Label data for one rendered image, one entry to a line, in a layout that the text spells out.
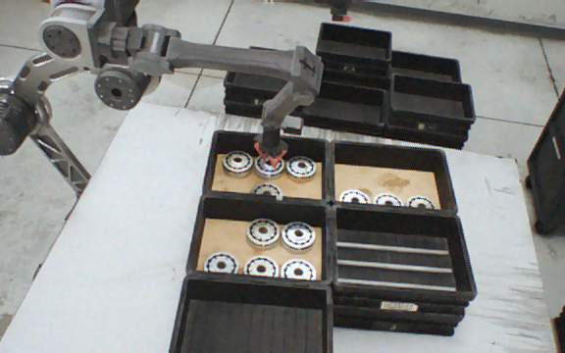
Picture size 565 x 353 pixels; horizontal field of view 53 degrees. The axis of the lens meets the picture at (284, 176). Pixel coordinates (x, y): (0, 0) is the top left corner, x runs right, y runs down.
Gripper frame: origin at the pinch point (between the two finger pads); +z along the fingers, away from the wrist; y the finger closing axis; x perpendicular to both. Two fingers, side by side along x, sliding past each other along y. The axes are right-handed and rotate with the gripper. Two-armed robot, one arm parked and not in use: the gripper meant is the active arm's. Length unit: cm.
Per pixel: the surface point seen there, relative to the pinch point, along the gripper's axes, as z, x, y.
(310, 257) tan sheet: 3.9, 16.6, -35.4
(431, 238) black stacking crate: 4, -18, -56
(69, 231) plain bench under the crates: 17, 61, 31
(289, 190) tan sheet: 4.2, 1.6, -11.7
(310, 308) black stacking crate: 3, 30, -48
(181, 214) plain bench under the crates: 16.9, 28.7, 12.9
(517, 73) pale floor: 91, -263, 13
